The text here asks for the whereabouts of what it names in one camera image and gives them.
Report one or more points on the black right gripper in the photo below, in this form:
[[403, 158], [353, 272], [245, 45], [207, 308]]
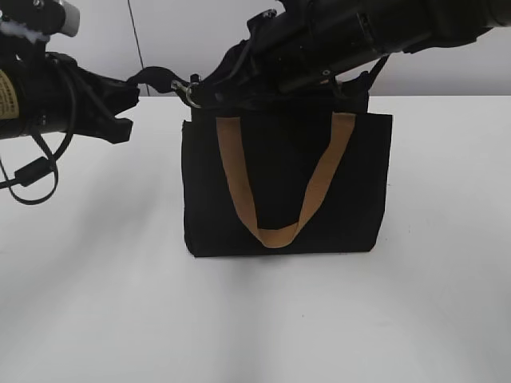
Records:
[[284, 53]]

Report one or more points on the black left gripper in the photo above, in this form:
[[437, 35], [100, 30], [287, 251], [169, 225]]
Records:
[[76, 101]]

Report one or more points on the black bag with tan handles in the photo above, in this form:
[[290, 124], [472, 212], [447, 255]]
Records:
[[304, 175]]

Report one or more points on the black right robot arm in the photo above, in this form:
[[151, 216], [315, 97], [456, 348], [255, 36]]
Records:
[[402, 26]]

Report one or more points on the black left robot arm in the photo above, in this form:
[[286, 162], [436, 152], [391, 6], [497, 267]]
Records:
[[26, 29]]

